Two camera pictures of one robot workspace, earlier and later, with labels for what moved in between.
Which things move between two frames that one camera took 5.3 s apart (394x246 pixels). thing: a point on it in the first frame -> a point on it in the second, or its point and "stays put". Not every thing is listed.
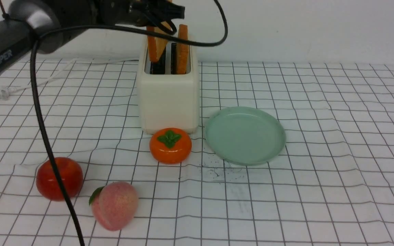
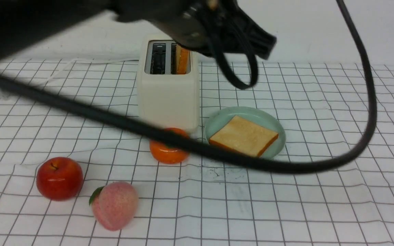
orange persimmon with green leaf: x=170 y=146 stays put
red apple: x=47 y=183 stays put
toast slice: x=156 y=45 -> x=239 y=134
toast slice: x=182 y=51 stays put
